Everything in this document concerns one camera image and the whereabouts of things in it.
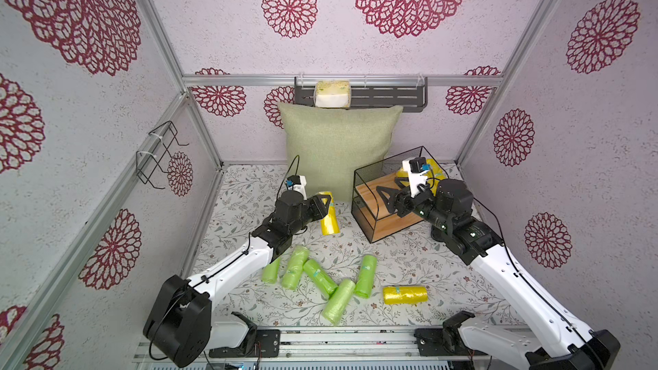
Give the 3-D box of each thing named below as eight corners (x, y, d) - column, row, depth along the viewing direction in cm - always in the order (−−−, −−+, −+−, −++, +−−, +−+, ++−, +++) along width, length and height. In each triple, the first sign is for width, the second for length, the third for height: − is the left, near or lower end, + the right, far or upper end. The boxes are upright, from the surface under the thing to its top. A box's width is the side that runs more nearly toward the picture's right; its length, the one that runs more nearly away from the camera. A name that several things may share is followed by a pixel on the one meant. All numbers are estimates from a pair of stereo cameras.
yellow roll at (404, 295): (383, 304, 83) (386, 300, 79) (381, 291, 85) (384, 286, 82) (425, 304, 83) (430, 300, 79) (422, 291, 85) (426, 286, 82)
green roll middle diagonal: (303, 269, 90) (302, 264, 86) (311, 261, 91) (311, 256, 88) (329, 296, 84) (329, 292, 81) (338, 287, 85) (338, 283, 82)
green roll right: (353, 294, 85) (354, 290, 82) (361, 257, 93) (362, 252, 90) (370, 299, 84) (372, 295, 81) (377, 261, 92) (379, 256, 89)
